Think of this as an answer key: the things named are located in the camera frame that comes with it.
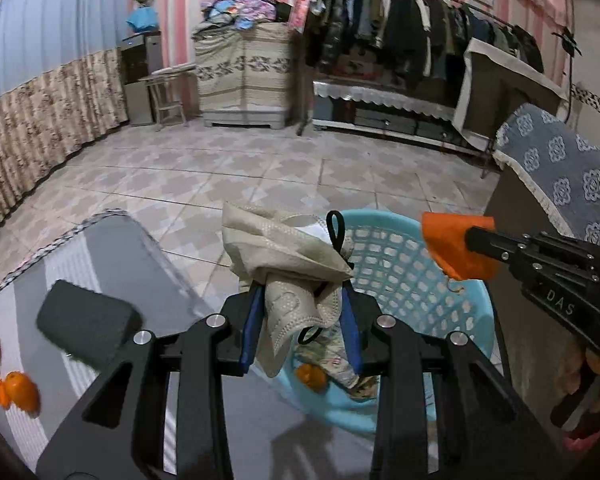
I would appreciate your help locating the clothes rack with garments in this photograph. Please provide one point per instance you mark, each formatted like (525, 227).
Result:
(439, 50)

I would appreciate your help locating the beige face mask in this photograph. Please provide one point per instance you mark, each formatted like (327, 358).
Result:
(291, 255)

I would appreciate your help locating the small folding table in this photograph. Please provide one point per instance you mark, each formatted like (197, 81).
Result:
(165, 91)

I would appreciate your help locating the turquoise plastic basket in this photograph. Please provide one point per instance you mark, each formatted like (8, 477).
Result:
(392, 264)

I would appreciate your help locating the floral beige curtain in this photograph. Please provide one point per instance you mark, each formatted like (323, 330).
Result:
(51, 116)

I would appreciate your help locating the pile of clothes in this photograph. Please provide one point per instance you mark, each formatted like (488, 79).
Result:
(241, 14)

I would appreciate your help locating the person's right hand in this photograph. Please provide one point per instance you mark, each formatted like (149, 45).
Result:
(579, 381)

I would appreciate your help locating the whole orange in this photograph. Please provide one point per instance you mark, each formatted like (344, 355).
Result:
(16, 388)

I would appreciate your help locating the low tv bench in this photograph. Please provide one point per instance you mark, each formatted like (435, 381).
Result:
(357, 106)

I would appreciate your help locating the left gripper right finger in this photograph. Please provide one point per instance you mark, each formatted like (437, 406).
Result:
(444, 410)

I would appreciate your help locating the water dispenser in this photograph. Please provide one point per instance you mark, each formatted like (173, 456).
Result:
(140, 56)

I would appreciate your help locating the blue patterned cover cloth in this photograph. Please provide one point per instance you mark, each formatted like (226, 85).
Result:
(560, 169)

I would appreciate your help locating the black flat case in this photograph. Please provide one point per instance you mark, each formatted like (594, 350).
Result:
(88, 325)

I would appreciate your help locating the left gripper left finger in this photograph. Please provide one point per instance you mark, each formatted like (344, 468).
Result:
(116, 429)

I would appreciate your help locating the cloth covered cabinet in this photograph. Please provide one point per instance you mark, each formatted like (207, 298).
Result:
(246, 78)

